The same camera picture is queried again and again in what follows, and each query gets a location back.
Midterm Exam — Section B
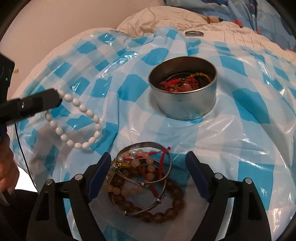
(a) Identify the white bead bracelet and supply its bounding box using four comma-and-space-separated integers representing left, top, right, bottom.
45, 89, 102, 150

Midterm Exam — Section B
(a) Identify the dark brown bead bracelet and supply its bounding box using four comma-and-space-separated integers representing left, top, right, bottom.
108, 166, 186, 224

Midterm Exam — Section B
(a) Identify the pink bead bracelet red cord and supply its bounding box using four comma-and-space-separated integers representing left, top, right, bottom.
104, 146, 172, 197

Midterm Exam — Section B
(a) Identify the person's left hand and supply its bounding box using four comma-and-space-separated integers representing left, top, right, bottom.
0, 133, 20, 206

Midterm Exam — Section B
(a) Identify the silver metal bangle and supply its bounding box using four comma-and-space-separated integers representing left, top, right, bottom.
110, 142, 172, 216

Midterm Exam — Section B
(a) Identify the blue white checkered plastic sheet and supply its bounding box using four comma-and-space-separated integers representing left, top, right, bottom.
9, 27, 295, 240

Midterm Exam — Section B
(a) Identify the round silver metal tin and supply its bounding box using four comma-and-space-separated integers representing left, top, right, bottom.
149, 56, 217, 120

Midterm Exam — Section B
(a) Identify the silver tin lid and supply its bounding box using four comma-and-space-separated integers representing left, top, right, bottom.
185, 31, 204, 37

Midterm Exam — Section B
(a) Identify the white quilted blanket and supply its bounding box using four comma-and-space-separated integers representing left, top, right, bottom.
14, 5, 296, 61

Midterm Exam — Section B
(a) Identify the black camera box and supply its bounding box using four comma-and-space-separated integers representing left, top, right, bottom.
0, 54, 15, 103

